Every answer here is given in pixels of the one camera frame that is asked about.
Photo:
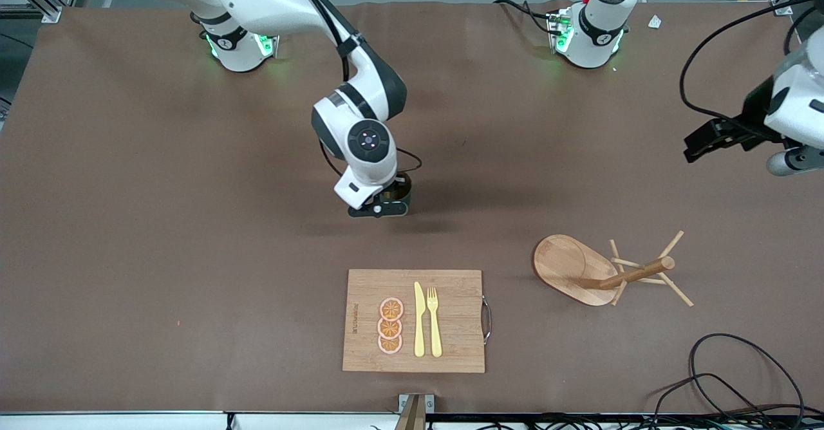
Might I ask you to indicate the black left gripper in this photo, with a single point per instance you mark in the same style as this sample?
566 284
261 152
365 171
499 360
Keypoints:
754 121

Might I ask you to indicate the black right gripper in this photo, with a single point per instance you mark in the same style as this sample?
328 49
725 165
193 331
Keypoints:
403 190

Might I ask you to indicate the dark green ribbed cup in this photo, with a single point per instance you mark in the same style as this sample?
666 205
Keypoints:
403 188

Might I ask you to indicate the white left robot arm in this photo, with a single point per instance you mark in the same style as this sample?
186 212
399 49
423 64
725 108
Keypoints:
599 31

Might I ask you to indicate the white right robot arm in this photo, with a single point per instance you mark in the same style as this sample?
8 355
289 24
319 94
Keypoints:
367 140

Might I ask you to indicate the wooden cup rack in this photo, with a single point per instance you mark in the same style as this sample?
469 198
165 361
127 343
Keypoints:
570 266

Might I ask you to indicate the orange slice toy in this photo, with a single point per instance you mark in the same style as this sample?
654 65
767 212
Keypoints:
391 308

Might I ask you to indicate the yellow plastic knife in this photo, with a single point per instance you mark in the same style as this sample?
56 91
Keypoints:
419 327

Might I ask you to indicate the small white paper scrap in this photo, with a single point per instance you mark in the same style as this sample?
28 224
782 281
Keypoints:
655 22

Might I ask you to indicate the yellow plastic fork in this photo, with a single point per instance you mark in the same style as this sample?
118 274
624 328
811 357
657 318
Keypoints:
435 333

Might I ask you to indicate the bamboo cutting board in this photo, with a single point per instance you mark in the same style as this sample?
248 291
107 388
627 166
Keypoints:
450 327

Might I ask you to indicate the brown table cover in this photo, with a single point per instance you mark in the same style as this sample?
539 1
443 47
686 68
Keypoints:
193 288

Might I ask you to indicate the metal bracket with post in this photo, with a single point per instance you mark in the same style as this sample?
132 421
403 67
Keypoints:
415 411

